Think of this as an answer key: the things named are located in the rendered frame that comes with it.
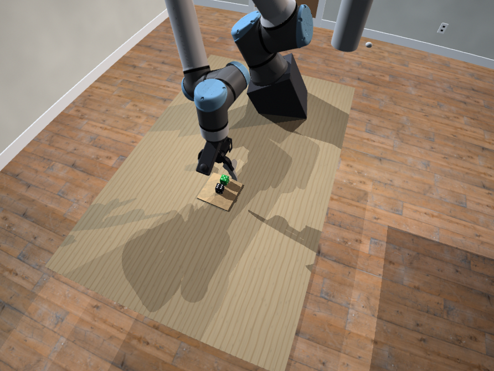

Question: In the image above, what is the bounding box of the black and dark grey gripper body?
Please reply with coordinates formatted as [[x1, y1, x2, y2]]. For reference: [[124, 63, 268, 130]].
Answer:
[[206, 136, 233, 163]]

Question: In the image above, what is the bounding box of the green die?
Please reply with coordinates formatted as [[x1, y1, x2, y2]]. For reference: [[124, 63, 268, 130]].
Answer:
[[220, 174, 229, 186]]

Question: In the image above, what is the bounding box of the black die with white pips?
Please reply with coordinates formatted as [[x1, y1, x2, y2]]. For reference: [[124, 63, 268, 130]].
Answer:
[[215, 183, 224, 194]]

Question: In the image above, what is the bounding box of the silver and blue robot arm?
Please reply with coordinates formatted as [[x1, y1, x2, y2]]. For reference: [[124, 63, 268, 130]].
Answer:
[[164, 0, 313, 176]]

